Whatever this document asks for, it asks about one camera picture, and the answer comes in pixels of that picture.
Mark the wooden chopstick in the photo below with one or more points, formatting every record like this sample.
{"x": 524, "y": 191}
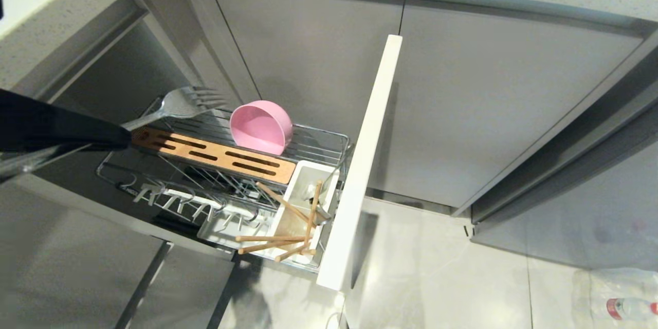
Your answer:
{"x": 312, "y": 216}
{"x": 264, "y": 247}
{"x": 282, "y": 202}
{"x": 267, "y": 238}
{"x": 290, "y": 253}

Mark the grey cabinet drawer front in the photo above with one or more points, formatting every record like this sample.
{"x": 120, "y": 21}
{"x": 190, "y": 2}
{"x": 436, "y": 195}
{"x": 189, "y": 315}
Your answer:
{"x": 67, "y": 257}
{"x": 180, "y": 293}

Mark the white drawer front panel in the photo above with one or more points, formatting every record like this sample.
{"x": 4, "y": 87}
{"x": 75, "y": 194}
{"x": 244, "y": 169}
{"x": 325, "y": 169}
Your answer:
{"x": 367, "y": 154}

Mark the grey cabinet side panel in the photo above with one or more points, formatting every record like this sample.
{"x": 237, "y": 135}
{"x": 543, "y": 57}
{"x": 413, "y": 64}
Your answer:
{"x": 576, "y": 190}

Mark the grey cabinet door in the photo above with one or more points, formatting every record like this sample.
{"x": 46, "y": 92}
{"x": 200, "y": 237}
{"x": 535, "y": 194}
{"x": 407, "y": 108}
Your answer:
{"x": 493, "y": 108}

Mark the clear bottle with red label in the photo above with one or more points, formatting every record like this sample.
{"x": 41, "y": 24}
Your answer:
{"x": 631, "y": 308}

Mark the clear plastic bag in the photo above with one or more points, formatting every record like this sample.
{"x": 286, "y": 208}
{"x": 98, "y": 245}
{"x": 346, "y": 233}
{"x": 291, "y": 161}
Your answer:
{"x": 591, "y": 293}

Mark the white plastic utensil caddy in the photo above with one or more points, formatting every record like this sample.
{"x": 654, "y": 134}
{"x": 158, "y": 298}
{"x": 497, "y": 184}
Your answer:
{"x": 298, "y": 200}

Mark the silver metal fork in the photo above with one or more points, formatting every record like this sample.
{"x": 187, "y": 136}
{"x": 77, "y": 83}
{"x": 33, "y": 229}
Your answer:
{"x": 177, "y": 105}

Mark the slotted wooden knife holder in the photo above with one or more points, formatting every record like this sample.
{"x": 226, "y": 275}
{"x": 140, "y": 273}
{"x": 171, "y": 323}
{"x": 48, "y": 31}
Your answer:
{"x": 216, "y": 156}

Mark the speckled grey countertop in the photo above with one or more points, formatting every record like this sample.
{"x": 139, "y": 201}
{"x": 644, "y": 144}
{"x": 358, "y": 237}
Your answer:
{"x": 46, "y": 5}

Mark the white plastic drip tray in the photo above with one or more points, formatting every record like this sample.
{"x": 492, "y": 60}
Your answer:
{"x": 226, "y": 229}

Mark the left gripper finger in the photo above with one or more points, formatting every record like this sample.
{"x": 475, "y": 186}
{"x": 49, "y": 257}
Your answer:
{"x": 56, "y": 128}

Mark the pink plastic bowl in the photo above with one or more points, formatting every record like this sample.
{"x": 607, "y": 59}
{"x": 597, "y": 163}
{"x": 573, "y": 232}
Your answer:
{"x": 259, "y": 128}

